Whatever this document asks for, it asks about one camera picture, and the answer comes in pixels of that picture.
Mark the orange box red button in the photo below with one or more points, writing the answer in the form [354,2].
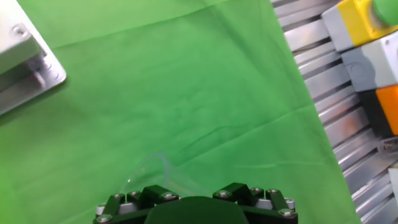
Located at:
[388,105]

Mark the clear glass cup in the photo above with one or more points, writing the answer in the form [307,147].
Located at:
[149,174]

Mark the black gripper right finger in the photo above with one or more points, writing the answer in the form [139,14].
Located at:
[267,202]

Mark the yellow box green mushroom button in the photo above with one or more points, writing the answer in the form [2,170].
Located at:
[354,21]

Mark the grey box green button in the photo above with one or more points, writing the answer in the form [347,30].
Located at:
[373,62]

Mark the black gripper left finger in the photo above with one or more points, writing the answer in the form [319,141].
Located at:
[130,202]

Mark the grey button box on plate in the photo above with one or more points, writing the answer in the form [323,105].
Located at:
[18,56]

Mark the green cloth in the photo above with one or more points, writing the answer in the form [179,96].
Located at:
[186,93]

